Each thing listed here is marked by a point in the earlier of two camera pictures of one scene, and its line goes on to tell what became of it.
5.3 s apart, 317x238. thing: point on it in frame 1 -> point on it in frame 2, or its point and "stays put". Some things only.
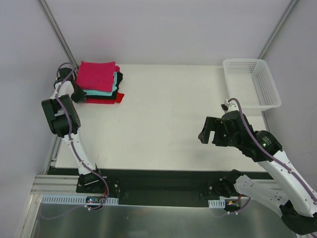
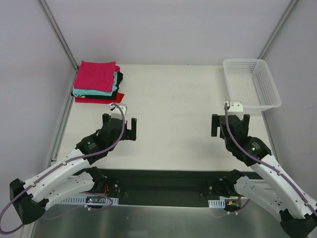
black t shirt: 114,96 stays put
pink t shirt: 96,76 stays put
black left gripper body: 78,94 -> 133,128
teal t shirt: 91,92 stays put
